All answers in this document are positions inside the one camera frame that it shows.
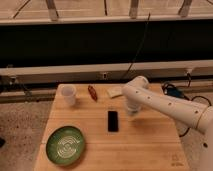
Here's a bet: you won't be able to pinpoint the black hanging cable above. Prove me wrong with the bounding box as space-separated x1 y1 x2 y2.
119 12 152 82

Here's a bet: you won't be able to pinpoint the red-brown sausage toy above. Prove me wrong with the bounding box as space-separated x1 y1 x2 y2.
88 85 98 101

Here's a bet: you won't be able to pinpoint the black cables at right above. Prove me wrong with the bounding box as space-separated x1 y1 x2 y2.
161 73 213 138

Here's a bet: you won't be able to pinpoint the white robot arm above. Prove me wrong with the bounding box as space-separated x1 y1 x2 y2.
122 76 213 171

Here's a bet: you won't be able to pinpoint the black rectangular eraser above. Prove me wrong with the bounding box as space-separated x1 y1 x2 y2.
108 111 118 132

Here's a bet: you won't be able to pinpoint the green patterned plate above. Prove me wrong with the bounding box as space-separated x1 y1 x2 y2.
45 126 86 166

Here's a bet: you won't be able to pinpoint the white wall outlet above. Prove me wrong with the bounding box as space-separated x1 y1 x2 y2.
101 72 109 80

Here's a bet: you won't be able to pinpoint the translucent plastic cup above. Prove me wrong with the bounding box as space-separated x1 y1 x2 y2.
61 85 77 106

